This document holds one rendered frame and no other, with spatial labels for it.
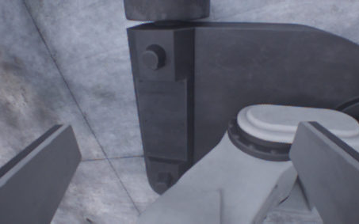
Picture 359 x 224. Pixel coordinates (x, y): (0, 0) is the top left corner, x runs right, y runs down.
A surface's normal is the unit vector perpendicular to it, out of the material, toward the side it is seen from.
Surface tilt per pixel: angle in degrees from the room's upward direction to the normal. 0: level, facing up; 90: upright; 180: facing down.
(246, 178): 90
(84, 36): 0
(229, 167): 90
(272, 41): 0
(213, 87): 0
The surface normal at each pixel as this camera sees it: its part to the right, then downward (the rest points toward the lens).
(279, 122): -0.03, -0.87
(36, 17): -0.22, 0.48
